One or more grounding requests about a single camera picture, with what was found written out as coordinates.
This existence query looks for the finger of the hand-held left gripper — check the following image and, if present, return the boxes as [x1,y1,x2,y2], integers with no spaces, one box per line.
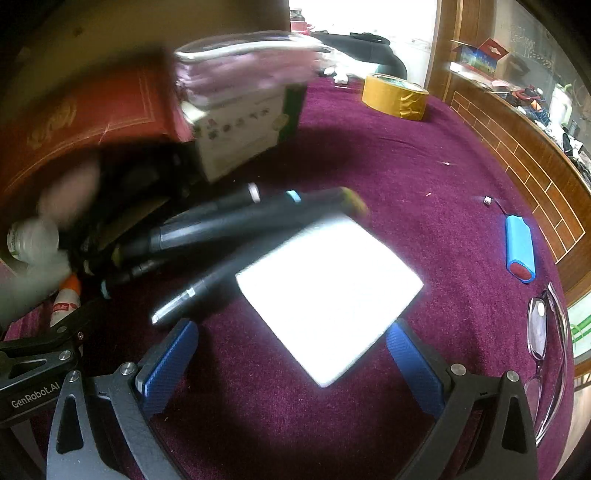
[0,296,110,355]

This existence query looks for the clear frame glasses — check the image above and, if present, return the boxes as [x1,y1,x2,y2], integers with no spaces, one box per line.
[526,283,570,446]

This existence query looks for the colourful cardboard box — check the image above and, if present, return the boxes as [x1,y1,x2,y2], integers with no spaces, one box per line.
[450,38,509,77]

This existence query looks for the black marker white cap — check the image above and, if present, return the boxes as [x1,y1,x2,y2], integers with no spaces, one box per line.
[115,183,262,259]

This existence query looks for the maroon tablecloth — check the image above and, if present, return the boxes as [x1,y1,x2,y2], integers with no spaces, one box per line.
[4,76,575,480]

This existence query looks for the black marker teal end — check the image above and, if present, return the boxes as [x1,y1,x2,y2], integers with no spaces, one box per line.
[99,257,168,298]

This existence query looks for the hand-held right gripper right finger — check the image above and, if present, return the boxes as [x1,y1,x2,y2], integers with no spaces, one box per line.
[385,318,541,480]

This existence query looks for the orange cap glue bottle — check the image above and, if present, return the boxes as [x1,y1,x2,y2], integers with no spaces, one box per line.
[50,274,82,329]

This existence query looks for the black pen silver tip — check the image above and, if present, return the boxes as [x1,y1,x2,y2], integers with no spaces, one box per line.
[151,251,278,325]

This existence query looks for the blue battery pack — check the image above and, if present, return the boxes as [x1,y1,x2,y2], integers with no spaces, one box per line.
[505,215,537,284]

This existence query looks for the black marker green cap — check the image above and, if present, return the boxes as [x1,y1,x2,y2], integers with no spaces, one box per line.
[148,187,370,252]

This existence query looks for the black marker blue cap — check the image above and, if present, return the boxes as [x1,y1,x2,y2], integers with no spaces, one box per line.
[152,189,303,245]

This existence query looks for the red box gold trim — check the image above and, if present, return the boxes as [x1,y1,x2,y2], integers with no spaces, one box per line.
[0,50,197,210]

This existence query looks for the yellow tape roll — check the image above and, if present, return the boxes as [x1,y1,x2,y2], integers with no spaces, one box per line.
[361,74,430,122]

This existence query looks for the wooden brick-pattern cabinet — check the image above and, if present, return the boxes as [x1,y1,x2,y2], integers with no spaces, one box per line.
[425,0,591,308]

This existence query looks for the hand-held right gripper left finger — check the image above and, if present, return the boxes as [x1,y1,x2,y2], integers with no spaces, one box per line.
[46,318,200,480]

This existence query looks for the small white bottle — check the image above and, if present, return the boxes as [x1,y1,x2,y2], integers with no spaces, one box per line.
[6,219,61,265]

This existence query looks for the white notepad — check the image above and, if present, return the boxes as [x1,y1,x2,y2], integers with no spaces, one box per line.
[235,215,424,388]

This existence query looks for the white green printed box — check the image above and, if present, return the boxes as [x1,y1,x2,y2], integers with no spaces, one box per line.
[184,83,306,182]

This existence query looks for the black leather sofa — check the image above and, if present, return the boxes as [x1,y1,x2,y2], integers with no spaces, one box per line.
[308,31,408,80]

